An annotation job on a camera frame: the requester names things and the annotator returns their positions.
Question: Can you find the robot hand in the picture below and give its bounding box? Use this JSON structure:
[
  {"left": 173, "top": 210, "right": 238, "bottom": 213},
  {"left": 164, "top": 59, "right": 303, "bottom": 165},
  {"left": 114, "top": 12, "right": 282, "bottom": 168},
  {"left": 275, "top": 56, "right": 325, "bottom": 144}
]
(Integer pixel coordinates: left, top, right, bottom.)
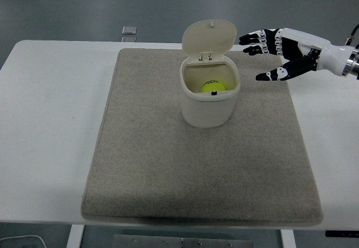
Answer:
[{"left": 238, "top": 27, "right": 353, "bottom": 82}]

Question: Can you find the yellow-green tennis ball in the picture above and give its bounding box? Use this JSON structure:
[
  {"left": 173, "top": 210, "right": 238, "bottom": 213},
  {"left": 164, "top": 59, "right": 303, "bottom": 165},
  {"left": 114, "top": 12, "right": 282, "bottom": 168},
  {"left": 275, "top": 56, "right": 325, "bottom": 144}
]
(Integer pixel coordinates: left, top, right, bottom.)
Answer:
[{"left": 200, "top": 80, "right": 225, "bottom": 93}]

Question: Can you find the cream lidded plastic bin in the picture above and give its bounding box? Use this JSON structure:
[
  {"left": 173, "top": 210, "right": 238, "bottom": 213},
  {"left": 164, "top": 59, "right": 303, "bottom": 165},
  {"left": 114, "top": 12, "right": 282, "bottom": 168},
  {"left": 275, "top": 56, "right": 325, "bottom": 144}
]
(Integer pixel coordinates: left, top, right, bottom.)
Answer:
[{"left": 179, "top": 19, "right": 241, "bottom": 128}]

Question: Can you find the black table control panel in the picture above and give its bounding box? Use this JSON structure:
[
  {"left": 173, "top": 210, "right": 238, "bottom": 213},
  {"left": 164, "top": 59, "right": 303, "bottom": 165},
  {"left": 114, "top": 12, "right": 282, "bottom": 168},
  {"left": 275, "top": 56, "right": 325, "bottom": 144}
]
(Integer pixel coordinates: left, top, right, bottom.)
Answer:
[{"left": 325, "top": 230, "right": 359, "bottom": 238}]

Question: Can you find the beige fabric mat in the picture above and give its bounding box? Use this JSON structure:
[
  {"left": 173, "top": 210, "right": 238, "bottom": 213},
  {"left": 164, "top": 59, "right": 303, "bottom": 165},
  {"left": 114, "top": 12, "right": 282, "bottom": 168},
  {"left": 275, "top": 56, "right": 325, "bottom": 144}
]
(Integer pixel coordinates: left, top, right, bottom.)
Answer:
[{"left": 80, "top": 48, "right": 324, "bottom": 227}]

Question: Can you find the white table leg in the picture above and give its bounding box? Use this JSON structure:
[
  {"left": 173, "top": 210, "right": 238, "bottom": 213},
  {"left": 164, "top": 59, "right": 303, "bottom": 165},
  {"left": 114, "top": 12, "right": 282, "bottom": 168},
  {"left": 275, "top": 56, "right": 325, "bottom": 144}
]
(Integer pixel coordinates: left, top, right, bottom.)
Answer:
[
  {"left": 66, "top": 224, "right": 85, "bottom": 248},
  {"left": 279, "top": 228, "right": 295, "bottom": 248}
]

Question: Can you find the grey metal plate with screws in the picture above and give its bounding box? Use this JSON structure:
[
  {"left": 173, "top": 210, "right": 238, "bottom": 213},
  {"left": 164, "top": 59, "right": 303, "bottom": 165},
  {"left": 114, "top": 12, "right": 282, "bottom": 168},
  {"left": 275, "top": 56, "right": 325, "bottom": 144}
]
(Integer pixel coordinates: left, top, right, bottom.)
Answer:
[{"left": 112, "top": 234, "right": 254, "bottom": 248}]

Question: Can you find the white cable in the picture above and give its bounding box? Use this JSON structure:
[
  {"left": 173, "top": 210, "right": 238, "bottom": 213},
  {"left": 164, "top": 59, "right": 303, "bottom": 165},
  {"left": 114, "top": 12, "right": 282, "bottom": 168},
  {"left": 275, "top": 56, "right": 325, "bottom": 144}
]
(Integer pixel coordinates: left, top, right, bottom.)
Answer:
[{"left": 0, "top": 234, "right": 47, "bottom": 248}]

